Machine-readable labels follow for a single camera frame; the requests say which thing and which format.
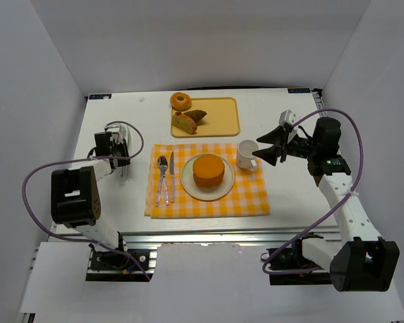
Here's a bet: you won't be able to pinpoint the tall orange round cake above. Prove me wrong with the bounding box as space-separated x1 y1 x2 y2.
193 154 225 190

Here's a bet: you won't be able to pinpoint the metal serving tongs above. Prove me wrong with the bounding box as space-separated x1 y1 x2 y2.
121 124 131 185

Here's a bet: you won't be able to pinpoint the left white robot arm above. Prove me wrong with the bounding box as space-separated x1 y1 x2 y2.
51 129 131 252

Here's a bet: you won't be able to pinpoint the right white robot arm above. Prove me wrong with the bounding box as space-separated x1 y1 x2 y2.
253 110 400 292

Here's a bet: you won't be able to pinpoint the sliced bread loaf piece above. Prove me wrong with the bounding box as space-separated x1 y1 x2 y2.
172 112 197 135

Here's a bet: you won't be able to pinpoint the white mug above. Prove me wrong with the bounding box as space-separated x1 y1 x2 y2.
236 140 259 172

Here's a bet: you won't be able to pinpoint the yellow serving tray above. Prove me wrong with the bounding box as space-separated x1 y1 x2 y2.
170 97 240 138

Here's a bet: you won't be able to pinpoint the pale green ceramic plate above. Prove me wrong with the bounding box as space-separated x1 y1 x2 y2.
180 153 235 201

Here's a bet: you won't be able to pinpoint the brown chocolate croissant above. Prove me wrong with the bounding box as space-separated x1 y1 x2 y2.
184 110 207 124

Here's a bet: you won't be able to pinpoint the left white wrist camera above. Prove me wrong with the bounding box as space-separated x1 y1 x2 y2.
104 122 130 144

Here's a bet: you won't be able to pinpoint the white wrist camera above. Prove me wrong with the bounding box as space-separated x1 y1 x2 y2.
279 110 299 135
104 122 130 144

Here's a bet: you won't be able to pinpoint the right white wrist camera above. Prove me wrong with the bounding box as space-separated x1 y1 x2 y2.
279 110 299 135

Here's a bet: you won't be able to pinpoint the pink handled fork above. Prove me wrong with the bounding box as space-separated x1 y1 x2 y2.
155 155 168 207

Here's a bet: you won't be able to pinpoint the pink handled knife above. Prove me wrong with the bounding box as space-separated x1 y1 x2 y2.
170 151 175 203

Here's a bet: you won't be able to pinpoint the ring donut bread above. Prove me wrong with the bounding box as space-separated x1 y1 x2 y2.
170 92 192 111

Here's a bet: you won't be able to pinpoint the aluminium frame rail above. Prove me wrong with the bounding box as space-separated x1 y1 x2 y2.
48 229 344 248

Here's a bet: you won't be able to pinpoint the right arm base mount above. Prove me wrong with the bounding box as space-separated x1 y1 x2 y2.
267 232 331 286

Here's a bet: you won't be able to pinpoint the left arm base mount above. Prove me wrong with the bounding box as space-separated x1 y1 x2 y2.
86 249 154 283

